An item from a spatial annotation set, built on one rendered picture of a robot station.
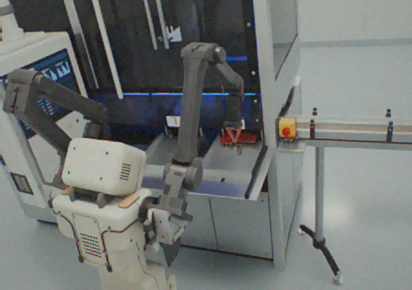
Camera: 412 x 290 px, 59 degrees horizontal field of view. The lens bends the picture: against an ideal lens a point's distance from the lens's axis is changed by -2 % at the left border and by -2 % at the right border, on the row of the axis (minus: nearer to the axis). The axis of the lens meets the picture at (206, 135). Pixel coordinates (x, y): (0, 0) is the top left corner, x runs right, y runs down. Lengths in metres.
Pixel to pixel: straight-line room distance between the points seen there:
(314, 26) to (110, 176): 5.58
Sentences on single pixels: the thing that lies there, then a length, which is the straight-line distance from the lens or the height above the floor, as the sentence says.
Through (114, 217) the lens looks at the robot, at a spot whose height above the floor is 1.23.
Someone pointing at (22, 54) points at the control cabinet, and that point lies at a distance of 1.84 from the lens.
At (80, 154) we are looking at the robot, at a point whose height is 1.36.
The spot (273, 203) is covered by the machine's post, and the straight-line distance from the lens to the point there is 2.09.
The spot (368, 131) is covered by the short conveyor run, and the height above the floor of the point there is 0.93.
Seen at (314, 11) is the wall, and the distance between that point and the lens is 6.32.
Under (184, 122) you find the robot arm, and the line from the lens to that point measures 1.09.
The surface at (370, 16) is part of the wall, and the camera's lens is 6.33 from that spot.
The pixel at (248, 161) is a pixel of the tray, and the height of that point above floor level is 0.88.
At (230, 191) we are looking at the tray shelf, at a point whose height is 0.88.
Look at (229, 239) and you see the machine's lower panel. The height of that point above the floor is 0.20.
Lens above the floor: 1.87
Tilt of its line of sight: 28 degrees down
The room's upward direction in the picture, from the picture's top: 9 degrees counter-clockwise
